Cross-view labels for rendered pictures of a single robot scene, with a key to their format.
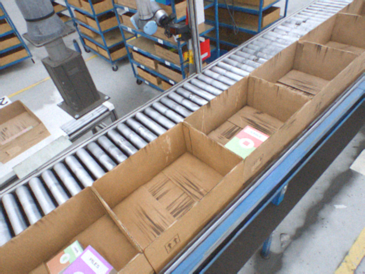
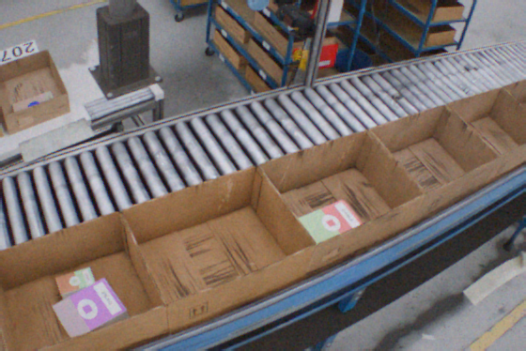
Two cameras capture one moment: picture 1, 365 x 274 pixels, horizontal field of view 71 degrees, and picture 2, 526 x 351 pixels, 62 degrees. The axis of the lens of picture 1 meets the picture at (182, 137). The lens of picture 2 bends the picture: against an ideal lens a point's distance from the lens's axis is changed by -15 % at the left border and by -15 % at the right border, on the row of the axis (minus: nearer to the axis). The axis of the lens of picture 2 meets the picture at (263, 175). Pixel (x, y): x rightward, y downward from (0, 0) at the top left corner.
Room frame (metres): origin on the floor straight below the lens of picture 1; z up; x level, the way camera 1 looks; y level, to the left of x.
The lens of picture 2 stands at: (-0.23, 0.02, 2.02)
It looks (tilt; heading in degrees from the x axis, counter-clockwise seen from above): 46 degrees down; 357
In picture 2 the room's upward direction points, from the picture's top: 10 degrees clockwise
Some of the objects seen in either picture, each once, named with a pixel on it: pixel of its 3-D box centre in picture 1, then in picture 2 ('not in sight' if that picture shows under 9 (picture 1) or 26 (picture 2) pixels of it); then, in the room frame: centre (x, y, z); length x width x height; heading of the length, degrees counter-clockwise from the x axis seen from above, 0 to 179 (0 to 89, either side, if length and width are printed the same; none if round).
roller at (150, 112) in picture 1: (172, 127); (239, 159); (1.07, 0.05, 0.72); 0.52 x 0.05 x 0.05; 34
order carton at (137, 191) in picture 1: (171, 187); (214, 248); (0.50, 0.07, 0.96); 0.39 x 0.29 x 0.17; 124
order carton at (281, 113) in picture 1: (245, 126); (339, 199); (0.72, -0.25, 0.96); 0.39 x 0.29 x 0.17; 124
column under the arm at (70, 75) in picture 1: (73, 80); (122, 43); (1.45, 0.60, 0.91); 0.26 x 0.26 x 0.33; 39
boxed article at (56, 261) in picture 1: (68, 260); (77, 284); (0.35, 0.41, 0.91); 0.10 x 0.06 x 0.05; 123
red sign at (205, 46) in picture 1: (201, 52); (321, 58); (1.62, -0.24, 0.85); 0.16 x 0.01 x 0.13; 124
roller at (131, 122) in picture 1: (153, 139); (207, 169); (0.99, 0.15, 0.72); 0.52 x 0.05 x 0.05; 34
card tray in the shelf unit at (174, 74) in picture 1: (181, 67); (286, 56); (2.30, -0.13, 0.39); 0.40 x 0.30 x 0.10; 34
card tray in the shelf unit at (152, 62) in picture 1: (153, 54); (249, 19); (2.71, 0.14, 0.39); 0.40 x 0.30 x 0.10; 35
